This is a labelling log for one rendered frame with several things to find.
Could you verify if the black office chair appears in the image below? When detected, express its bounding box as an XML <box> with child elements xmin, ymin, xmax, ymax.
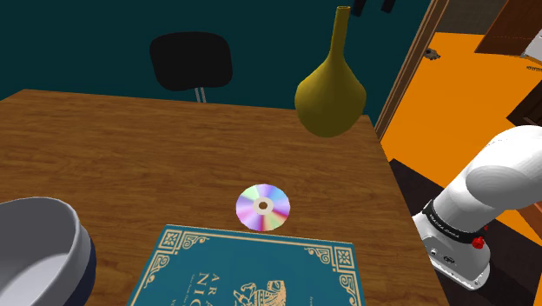
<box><xmin>149</xmin><ymin>30</ymin><xmax>234</xmax><ymax>104</ymax></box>

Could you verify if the yellow long-necked vase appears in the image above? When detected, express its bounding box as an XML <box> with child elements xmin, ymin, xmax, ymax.
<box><xmin>294</xmin><ymin>5</ymin><xmax>367</xmax><ymax>139</ymax></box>

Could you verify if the iridescent compact disc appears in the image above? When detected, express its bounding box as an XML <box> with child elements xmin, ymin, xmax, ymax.
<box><xmin>235</xmin><ymin>183</ymin><xmax>292</xmax><ymax>233</ymax></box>

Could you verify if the teal book with gold ornaments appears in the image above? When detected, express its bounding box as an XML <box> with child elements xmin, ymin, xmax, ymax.
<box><xmin>126</xmin><ymin>223</ymin><xmax>367</xmax><ymax>306</ymax></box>

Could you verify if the brown wooden door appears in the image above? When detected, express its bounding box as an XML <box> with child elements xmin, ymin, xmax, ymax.
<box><xmin>473</xmin><ymin>0</ymin><xmax>542</xmax><ymax>57</ymax></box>

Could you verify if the white bowl with dark band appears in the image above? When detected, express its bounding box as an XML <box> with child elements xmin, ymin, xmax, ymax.
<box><xmin>0</xmin><ymin>196</ymin><xmax>97</xmax><ymax>306</ymax></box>

